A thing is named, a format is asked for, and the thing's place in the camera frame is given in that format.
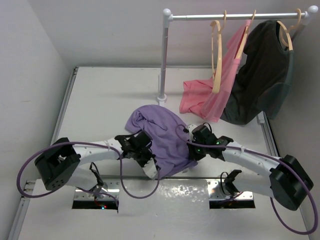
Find purple t shirt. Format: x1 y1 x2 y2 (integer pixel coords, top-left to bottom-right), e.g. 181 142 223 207
125 104 198 179

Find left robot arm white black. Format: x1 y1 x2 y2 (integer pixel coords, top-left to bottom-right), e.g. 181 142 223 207
34 130 160 193

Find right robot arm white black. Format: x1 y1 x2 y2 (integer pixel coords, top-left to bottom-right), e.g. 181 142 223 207
186 124 314 211

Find pink t shirt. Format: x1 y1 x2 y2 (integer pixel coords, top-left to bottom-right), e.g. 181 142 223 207
179 20 250 122

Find dark grey t shirt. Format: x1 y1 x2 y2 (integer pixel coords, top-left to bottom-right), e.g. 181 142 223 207
220 19 294 125

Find wooden hanger holding pink shirt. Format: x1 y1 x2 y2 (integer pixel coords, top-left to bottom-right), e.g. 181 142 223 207
235 9 257 60

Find silver clothes rack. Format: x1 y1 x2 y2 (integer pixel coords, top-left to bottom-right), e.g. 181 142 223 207
157 5 319 107

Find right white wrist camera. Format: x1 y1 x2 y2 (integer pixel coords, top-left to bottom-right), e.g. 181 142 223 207
188 124 198 133

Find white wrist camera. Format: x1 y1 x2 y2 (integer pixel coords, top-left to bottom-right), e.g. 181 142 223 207
142 159 158 180
188 124 198 133

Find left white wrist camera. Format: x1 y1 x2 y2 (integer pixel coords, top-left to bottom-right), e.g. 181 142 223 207
142 159 158 180

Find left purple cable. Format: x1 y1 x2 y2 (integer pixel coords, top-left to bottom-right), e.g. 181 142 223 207
16 141 161 200

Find purple cable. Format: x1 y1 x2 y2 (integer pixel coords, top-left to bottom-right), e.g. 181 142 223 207
16 141 161 200
175 124 316 235

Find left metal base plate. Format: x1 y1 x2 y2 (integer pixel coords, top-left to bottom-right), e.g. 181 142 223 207
73 181 120 202

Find metal base plate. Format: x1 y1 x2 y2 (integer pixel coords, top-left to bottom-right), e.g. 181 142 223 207
73 181 120 202
207 178 254 201

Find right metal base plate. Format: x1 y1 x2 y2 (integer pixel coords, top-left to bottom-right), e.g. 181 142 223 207
207 178 254 201

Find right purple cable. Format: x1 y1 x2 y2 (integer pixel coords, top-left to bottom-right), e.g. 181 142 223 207
175 124 316 235

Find aluminium table frame rail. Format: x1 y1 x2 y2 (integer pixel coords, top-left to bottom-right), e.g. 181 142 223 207
7 66 79 240

